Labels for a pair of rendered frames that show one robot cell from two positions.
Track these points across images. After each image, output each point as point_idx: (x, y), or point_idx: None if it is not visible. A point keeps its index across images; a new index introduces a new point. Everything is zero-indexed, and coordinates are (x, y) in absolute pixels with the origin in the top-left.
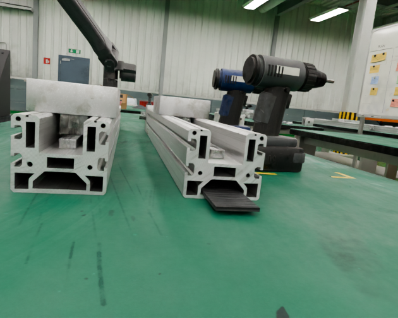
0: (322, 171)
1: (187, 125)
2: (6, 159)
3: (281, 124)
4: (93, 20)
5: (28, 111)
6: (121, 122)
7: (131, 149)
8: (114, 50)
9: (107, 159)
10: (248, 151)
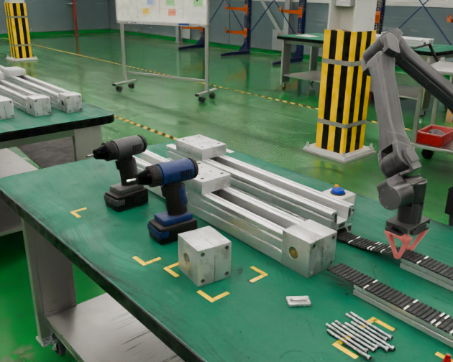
0: (90, 215)
1: (151, 152)
2: None
3: (120, 177)
4: (382, 110)
5: None
6: None
7: None
8: (392, 151)
9: (167, 155)
10: None
